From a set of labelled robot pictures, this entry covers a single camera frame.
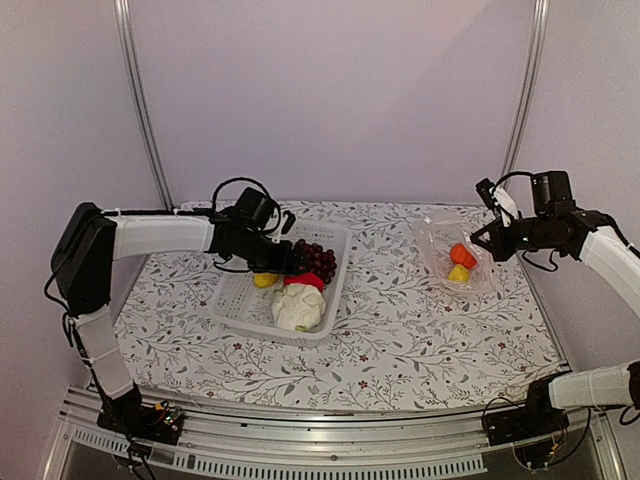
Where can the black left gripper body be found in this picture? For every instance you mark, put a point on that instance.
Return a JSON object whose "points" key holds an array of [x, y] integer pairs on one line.
{"points": [[263, 258]]}

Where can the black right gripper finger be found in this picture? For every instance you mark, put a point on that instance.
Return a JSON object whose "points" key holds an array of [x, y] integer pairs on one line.
{"points": [[496, 251], [487, 234]]}

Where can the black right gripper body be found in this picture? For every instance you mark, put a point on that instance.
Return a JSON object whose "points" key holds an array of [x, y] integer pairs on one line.
{"points": [[540, 235]]}

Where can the orange toy pepper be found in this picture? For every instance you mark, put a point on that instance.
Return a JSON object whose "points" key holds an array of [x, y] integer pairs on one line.
{"points": [[459, 254]]}

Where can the yellow toy banana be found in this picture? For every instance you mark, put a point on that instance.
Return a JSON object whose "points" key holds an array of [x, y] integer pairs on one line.
{"points": [[459, 273]]}

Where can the clear zip top bag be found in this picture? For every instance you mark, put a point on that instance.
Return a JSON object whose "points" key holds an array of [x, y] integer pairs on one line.
{"points": [[443, 240]]}

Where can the white plastic mesh basket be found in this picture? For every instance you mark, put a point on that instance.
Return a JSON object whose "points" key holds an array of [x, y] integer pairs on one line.
{"points": [[239, 305]]}

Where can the red toy pepper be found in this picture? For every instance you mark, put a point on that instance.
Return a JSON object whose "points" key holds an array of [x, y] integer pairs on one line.
{"points": [[307, 279]]}

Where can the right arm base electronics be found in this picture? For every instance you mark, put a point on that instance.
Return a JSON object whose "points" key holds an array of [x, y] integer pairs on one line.
{"points": [[505, 422]]}

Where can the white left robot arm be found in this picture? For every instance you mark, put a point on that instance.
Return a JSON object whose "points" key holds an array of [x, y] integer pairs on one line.
{"points": [[81, 265]]}

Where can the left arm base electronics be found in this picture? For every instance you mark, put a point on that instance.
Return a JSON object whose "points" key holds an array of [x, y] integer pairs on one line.
{"points": [[128, 415]]}

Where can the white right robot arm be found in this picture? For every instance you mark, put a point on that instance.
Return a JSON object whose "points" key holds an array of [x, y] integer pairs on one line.
{"points": [[586, 275]]}

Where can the yellow toy lemon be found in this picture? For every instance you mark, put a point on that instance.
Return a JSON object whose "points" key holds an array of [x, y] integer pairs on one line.
{"points": [[265, 280]]}

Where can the dark red toy grapes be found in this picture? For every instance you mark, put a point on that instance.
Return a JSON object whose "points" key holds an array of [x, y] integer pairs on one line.
{"points": [[316, 260]]}

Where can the white toy cabbage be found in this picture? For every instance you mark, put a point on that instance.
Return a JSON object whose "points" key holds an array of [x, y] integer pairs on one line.
{"points": [[297, 308]]}

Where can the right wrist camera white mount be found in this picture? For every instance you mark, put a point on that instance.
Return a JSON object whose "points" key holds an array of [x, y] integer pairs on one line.
{"points": [[497, 199]]}

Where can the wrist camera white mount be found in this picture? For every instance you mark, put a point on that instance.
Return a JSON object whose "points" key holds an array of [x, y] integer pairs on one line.
{"points": [[497, 199], [287, 222]]}

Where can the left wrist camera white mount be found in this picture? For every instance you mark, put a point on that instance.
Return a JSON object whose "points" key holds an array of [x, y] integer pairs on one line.
{"points": [[287, 222]]}

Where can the aluminium front rail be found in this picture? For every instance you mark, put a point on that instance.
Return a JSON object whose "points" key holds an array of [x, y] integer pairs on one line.
{"points": [[227, 440]]}

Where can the left aluminium frame post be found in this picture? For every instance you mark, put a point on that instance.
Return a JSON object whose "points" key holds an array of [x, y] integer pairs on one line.
{"points": [[126, 34]]}

